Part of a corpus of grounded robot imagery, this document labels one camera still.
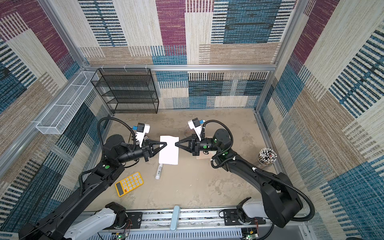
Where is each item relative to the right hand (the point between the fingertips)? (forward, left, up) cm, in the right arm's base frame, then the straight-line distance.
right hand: (176, 147), depth 65 cm
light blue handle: (-22, +3, -28) cm, 36 cm away
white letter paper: (-2, +3, -2) cm, 4 cm away
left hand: (+1, +4, +1) cm, 5 cm away
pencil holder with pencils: (0, -43, -12) cm, 45 cm away
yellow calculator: (-5, +29, -28) cm, 41 cm away
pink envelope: (-3, -12, -4) cm, 12 cm away
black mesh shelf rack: (+57, +40, -13) cm, 71 cm away
